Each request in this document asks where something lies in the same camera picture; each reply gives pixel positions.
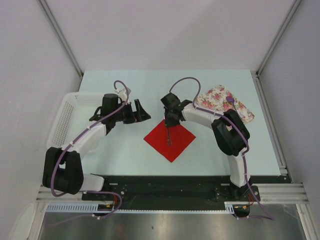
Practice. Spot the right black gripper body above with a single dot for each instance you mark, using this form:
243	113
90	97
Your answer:
170	120

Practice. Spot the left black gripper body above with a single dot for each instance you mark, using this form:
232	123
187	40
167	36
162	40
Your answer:
129	117

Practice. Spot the red paper napkin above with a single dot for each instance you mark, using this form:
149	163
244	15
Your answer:
181	139

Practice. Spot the iridescent fork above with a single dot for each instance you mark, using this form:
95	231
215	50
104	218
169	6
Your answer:
168	125

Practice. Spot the iridescent spoon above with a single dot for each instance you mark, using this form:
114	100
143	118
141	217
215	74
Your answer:
238	106

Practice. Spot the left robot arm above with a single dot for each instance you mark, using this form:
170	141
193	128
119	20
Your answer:
63	172

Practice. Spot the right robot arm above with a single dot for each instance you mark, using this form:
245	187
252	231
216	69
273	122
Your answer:
231	135

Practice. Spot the floral tray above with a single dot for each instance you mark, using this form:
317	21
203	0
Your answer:
215	100

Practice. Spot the white plastic basket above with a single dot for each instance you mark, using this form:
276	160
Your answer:
73	117

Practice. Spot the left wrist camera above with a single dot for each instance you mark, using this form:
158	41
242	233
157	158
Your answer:
123	93

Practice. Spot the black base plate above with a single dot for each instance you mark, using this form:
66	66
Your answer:
174	193

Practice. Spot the right aluminium frame post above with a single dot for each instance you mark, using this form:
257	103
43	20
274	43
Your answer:
279	35

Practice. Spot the aluminium frame post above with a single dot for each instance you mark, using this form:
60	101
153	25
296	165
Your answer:
49	15
279	35

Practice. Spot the left aluminium frame post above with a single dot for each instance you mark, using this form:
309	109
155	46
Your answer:
49	15

